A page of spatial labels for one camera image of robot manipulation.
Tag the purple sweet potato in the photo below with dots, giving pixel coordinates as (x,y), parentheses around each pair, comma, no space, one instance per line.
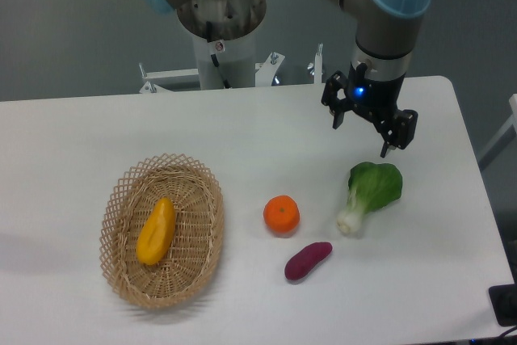
(303,262)

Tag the black device at table edge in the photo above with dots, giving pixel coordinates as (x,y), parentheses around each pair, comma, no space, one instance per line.
(503,300)

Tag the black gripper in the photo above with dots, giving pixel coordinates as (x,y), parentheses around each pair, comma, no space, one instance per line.
(375,101)

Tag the green bok choy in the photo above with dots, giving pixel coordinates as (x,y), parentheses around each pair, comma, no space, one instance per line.
(371,187)

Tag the yellow mango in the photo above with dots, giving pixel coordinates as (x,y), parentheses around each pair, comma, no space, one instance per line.
(157,233)

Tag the woven wicker basket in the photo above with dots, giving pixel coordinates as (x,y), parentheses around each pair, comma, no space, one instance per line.
(194,252)

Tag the orange tangerine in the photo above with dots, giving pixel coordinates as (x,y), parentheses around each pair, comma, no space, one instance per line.
(281,214)

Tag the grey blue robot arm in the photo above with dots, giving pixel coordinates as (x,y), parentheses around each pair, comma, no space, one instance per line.
(223,35)

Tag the white furniture leg right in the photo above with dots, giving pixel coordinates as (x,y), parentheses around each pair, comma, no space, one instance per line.
(500,140)

